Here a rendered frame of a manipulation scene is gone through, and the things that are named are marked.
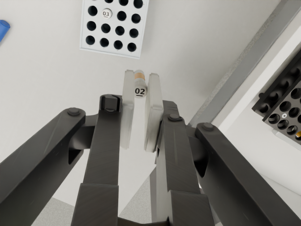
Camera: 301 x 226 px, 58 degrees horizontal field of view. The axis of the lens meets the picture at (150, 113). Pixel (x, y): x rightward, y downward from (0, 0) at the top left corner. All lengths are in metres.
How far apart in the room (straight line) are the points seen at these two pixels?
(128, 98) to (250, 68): 0.21
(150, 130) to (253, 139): 0.28
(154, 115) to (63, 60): 0.30
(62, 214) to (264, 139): 1.43
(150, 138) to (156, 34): 0.28
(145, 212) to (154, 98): 1.50
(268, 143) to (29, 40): 0.38
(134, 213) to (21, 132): 1.23
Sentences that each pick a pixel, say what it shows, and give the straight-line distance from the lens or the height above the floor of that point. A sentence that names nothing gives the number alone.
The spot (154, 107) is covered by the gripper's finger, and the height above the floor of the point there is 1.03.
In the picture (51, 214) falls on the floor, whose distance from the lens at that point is 1.73.
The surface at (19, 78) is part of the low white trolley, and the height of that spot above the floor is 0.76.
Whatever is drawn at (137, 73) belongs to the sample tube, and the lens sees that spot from 0.24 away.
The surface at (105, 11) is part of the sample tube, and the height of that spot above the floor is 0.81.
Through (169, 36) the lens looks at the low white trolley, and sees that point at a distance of 0.42.
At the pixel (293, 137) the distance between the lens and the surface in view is 0.36.
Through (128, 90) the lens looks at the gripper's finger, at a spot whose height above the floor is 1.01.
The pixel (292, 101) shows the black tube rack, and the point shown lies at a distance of 0.34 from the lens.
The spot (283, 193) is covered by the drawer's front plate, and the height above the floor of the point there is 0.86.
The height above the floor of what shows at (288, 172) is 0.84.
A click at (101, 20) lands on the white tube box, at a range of 0.38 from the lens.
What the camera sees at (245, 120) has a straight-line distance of 0.40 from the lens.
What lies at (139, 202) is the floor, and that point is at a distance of 1.60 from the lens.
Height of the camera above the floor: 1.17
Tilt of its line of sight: 65 degrees down
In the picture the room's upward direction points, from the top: 175 degrees clockwise
